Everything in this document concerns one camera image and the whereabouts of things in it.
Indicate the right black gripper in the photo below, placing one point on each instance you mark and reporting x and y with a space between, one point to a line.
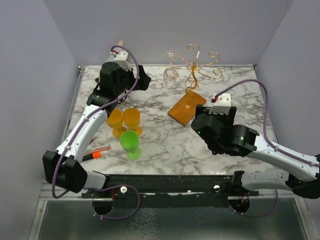
228 119

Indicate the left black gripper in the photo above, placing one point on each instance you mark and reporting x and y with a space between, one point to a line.
143 81

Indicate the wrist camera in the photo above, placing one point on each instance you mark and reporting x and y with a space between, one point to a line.
121 57
221 104

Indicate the black mounting rail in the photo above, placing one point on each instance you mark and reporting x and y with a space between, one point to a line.
127 191

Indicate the black orange marker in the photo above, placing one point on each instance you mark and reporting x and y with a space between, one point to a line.
91 156

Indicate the clear wine glass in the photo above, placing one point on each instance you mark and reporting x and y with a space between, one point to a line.
170 74

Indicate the green plastic goblet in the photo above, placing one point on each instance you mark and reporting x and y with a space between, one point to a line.
130 142

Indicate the yellow plastic goblet left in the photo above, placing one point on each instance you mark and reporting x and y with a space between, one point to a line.
115 121

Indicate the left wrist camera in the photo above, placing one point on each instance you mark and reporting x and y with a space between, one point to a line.
121 57

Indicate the yellow plastic goblet right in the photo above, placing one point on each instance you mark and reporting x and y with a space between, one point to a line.
132 119

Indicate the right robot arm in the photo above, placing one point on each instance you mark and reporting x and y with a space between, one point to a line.
297 172

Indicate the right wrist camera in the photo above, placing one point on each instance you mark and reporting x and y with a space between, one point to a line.
221 104

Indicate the gold wire glass rack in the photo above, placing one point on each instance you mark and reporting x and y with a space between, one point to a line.
184 110

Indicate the yellow plastic goblet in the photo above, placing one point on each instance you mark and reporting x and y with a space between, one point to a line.
132 119
115 121

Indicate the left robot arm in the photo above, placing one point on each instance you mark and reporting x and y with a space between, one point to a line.
62 167

